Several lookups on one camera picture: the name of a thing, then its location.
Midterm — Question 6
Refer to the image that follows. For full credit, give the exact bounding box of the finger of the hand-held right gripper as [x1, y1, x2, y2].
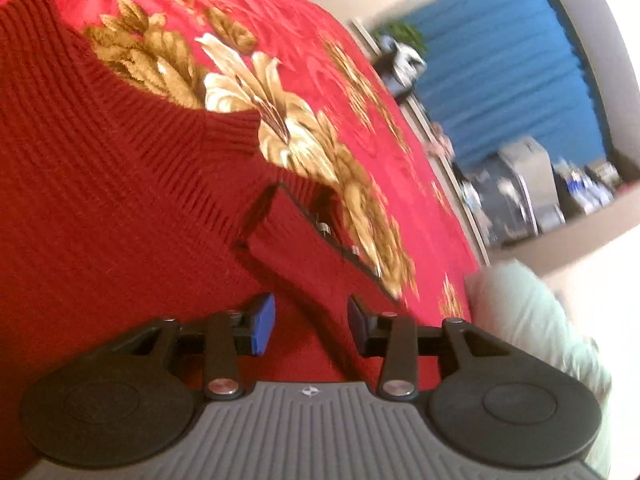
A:
[277, 184, 388, 286]

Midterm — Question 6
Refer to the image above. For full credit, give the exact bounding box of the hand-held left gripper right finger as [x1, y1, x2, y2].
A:
[347, 294, 516, 401]

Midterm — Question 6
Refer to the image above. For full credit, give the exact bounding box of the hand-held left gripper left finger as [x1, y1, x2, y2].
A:
[102, 292, 277, 401]

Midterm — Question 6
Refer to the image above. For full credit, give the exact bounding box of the dark red knit sweater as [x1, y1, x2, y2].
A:
[0, 0, 403, 471]

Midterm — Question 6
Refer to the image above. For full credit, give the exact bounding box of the pile of dark clothes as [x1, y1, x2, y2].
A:
[375, 40, 428, 103]

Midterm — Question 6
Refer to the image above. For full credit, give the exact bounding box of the pink cloth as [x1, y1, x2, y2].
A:
[425, 122, 456, 158]

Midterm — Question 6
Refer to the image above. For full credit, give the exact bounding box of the clear plastic storage box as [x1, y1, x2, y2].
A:
[470, 160, 540, 248]

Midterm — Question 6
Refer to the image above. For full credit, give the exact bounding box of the pale green duvet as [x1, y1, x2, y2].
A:
[465, 259, 613, 480]

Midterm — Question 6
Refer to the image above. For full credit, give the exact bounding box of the grey storage box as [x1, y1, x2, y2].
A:
[497, 136, 566, 233]

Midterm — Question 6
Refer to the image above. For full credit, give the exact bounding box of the green potted plant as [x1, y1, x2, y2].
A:
[380, 20, 428, 53]

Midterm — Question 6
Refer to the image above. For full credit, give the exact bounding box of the red floral blanket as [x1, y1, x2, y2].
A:
[0, 0, 493, 391]

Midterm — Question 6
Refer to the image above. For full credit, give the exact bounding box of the blue curtain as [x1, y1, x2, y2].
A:
[400, 0, 613, 173]

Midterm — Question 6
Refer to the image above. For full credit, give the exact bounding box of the group of bottles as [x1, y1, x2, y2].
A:
[550, 157, 626, 216]

